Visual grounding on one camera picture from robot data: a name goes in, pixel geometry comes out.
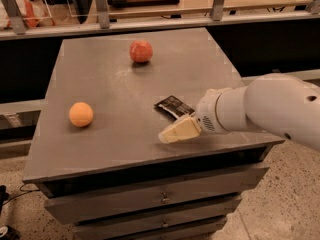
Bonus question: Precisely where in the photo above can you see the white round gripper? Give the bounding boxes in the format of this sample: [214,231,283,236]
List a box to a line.
[158,88,229,144]

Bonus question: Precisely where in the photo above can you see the black rxbar chocolate wrapper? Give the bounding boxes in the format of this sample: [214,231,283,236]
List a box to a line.
[154,95,195,119]

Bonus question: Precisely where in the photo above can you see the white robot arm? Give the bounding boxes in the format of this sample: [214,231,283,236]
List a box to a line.
[158,73,320,151]

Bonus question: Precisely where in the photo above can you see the grey drawer cabinet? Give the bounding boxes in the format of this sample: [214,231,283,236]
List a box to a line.
[24,28,278,229]

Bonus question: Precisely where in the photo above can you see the middle drawer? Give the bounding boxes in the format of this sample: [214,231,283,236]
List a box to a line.
[74,195,242,240]

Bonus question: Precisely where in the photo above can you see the drawer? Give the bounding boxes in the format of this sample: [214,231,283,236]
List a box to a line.
[109,216,229,240]
[74,195,242,240]
[45,163,268,224]

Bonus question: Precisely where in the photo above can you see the red apple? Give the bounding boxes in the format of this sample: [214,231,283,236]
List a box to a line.
[129,40,153,63]

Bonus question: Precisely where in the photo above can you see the orange fruit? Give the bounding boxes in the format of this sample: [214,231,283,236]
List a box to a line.
[69,102,93,127]

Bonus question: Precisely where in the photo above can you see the bottom drawer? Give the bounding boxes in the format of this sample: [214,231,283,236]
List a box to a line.
[109,216,229,240]

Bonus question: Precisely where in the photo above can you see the dark roll on shelf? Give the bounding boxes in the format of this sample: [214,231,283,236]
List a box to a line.
[107,0,180,8]

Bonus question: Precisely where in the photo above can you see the top drawer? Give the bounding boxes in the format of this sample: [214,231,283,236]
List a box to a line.
[45,163,268,224]

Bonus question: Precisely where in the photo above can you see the black cable on floor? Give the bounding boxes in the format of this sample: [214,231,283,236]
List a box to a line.
[0,183,41,240]

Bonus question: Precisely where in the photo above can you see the metal railing frame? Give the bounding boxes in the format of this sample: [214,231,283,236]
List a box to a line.
[0,0,320,40]

